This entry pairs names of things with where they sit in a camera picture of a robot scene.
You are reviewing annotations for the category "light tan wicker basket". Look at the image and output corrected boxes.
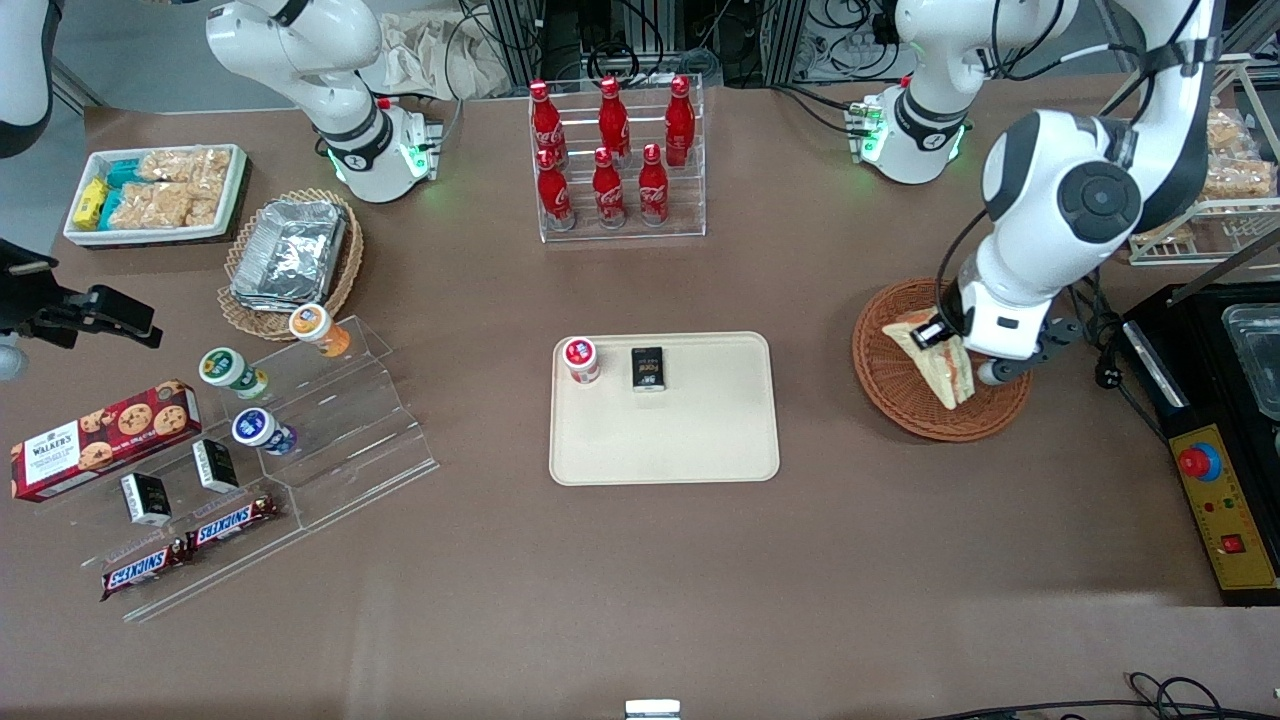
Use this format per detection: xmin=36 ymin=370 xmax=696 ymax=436
xmin=218 ymin=188 xmax=365 ymax=343

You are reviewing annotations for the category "black cable with plug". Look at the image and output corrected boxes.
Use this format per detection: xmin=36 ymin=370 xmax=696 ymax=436
xmin=1068 ymin=280 xmax=1169 ymax=443

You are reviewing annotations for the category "white wire snack rack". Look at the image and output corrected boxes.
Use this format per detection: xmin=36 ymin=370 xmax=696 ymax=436
xmin=1128 ymin=55 xmax=1280 ymax=267

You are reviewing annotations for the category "black floor cable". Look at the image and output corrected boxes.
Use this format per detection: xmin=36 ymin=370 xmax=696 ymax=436
xmin=918 ymin=672 xmax=1280 ymax=720

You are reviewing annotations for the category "blue lid yogurt cup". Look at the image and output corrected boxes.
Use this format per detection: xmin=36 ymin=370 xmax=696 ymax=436
xmin=232 ymin=407 xmax=298 ymax=457

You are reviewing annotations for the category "green lid yogurt cup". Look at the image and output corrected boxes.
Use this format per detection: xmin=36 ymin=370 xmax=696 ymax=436
xmin=198 ymin=346 xmax=269 ymax=401

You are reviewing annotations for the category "white rectangular snack bin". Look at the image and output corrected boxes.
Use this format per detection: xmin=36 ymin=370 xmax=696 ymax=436
xmin=62 ymin=143 xmax=249 ymax=248

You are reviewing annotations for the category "triangular sandwich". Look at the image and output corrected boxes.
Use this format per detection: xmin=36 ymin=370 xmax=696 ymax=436
xmin=882 ymin=308 xmax=977 ymax=410

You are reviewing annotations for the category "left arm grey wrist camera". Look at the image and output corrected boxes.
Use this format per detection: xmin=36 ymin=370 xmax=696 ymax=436
xmin=975 ymin=318 xmax=1087 ymax=388

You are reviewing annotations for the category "red Walkers cookie box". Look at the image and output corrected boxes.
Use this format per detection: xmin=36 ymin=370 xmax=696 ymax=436
xmin=10 ymin=379 xmax=203 ymax=503

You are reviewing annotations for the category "red lid yogurt cup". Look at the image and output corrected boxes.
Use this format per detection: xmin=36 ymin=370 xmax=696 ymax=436
xmin=563 ymin=337 xmax=602 ymax=386

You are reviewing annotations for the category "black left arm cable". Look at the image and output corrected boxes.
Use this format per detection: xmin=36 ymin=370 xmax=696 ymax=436
xmin=935 ymin=0 xmax=1206 ymax=301

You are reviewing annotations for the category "clear acrylic bottle rack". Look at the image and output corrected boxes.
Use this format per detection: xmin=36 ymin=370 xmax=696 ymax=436
xmin=528 ymin=72 xmax=707 ymax=244

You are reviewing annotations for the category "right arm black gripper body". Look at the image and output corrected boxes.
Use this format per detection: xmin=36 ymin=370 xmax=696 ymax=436
xmin=0 ymin=238 xmax=97 ymax=347

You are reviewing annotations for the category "orange lid yogurt cup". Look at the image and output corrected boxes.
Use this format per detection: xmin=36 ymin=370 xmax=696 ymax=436
xmin=289 ymin=303 xmax=352 ymax=359

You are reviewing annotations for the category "aluminium frame with cables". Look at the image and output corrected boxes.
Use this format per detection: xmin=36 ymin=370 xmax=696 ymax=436
xmin=458 ymin=0 xmax=901 ymax=89

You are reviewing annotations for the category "stack of foil trays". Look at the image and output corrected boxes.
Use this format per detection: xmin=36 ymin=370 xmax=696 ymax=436
xmin=229 ymin=198 xmax=349 ymax=313

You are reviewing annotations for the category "clear acrylic stepped stand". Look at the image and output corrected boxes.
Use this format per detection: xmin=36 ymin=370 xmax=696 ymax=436
xmin=30 ymin=315 xmax=441 ymax=623

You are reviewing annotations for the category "brown round wicker basket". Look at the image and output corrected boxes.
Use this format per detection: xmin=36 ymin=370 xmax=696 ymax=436
xmin=852 ymin=277 xmax=1034 ymax=443

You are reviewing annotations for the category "Snickers chocolate bar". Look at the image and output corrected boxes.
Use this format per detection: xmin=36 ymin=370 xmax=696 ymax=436
xmin=185 ymin=493 xmax=281 ymax=554
xmin=100 ymin=540 xmax=193 ymax=602

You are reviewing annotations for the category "clear plastic container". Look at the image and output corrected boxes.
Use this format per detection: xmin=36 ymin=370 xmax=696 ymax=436
xmin=1220 ymin=304 xmax=1280 ymax=422

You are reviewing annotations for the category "yellow emergency stop control box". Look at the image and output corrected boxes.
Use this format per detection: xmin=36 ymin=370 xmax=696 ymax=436
xmin=1168 ymin=425 xmax=1280 ymax=593

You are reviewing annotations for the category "beige plastic tray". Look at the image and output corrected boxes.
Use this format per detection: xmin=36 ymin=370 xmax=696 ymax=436
xmin=548 ymin=331 xmax=781 ymax=487

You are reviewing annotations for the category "crumpled beige cloth bag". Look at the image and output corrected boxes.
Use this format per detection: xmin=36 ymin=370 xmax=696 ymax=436
xmin=358 ymin=10 xmax=513 ymax=100

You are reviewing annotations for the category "yellow snack pack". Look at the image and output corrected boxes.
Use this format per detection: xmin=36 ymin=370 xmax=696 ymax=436
xmin=72 ymin=178 xmax=110 ymax=231

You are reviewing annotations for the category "black left base cable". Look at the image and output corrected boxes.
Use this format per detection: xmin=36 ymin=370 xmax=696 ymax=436
xmin=768 ymin=84 xmax=863 ymax=137

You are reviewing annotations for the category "black equipment base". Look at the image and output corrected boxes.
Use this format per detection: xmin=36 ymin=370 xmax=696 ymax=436
xmin=1118 ymin=283 xmax=1280 ymax=607

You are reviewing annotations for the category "red cola bottle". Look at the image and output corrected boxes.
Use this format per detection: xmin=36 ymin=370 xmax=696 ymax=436
xmin=529 ymin=80 xmax=568 ymax=167
xmin=592 ymin=147 xmax=627 ymax=230
xmin=536 ymin=148 xmax=577 ymax=233
xmin=638 ymin=143 xmax=671 ymax=227
xmin=664 ymin=75 xmax=697 ymax=169
xmin=598 ymin=77 xmax=632 ymax=167

